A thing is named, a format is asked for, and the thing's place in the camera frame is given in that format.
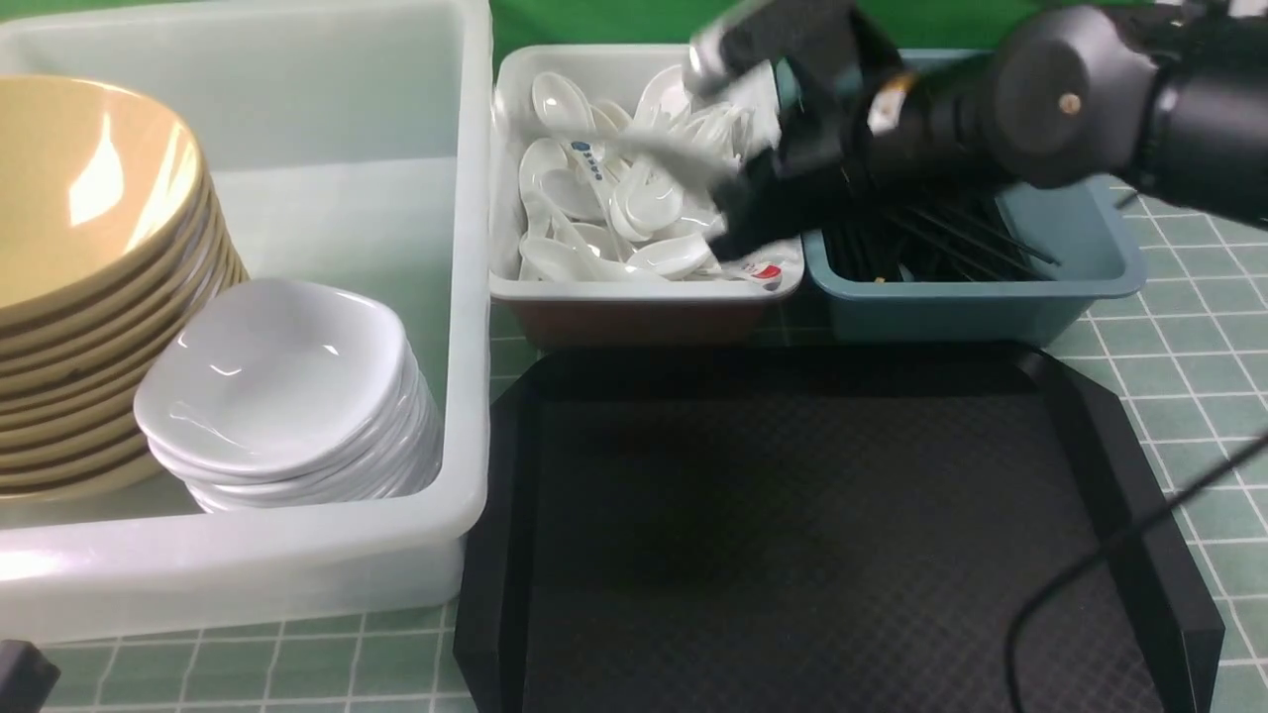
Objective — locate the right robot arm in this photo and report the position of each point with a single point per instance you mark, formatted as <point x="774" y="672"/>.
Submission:
<point x="1168" y="99"/>

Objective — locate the pile of black chopsticks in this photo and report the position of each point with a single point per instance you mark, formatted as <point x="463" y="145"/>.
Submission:
<point x="961" y="240"/>

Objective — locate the stack of tan bowls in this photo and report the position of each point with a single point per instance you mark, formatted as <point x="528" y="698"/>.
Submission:
<point x="83" y="321"/>

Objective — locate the white spoon with blue print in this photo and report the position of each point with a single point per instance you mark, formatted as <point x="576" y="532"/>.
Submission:
<point x="561" y="108"/>

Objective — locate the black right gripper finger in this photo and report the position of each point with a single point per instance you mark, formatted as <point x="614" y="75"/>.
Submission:
<point x="760" y="208"/>

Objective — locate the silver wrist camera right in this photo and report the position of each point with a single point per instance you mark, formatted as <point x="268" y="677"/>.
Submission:
<point x="821" y="41"/>

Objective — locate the large translucent white tub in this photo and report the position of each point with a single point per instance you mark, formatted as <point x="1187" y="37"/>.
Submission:
<point x="349" y="143"/>

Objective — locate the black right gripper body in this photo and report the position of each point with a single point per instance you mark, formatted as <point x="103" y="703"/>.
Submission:
<point x="908" y="138"/>

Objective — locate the white spoon bin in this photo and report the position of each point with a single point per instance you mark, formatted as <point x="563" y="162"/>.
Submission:
<point x="557" y="236"/>

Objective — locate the stack of white dishes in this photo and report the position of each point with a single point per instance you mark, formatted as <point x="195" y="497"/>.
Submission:
<point x="397" y="454"/>

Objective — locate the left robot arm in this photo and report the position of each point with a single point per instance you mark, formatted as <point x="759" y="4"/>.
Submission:
<point x="27" y="677"/>

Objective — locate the white soup spoon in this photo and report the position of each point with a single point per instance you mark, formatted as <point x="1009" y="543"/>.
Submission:
<point x="693" y="167"/>

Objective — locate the blue chopstick bin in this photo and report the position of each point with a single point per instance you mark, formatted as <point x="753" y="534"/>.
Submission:
<point x="1080" y="225"/>

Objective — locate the green backdrop cloth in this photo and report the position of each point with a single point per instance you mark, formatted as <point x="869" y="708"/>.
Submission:
<point x="917" y="24"/>

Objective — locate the white spoon with red label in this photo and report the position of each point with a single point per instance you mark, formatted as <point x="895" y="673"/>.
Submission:
<point x="769" y="273"/>

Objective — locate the white dish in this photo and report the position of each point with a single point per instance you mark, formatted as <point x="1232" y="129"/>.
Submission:
<point x="272" y="375"/>

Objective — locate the long white spoon front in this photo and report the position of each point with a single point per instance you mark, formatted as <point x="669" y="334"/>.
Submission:
<point x="672" y="258"/>

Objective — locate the black serving tray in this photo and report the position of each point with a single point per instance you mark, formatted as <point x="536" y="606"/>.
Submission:
<point x="810" y="529"/>

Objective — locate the tan noodle bowl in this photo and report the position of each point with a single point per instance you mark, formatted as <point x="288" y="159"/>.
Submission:
<point x="92" y="174"/>

